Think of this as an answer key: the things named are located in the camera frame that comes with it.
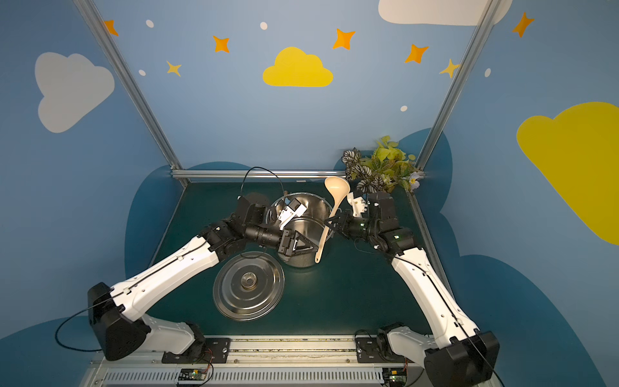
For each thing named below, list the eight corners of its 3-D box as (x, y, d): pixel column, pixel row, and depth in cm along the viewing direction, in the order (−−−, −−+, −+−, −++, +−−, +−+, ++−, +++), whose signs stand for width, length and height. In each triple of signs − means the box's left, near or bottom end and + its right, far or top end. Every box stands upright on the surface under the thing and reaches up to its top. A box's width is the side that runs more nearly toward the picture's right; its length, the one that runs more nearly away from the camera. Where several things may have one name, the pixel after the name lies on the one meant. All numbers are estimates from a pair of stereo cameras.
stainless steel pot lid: (207, 320, 83) (204, 317, 80) (224, 256, 98) (222, 252, 96) (281, 320, 83) (280, 318, 80) (286, 256, 98) (285, 252, 96)
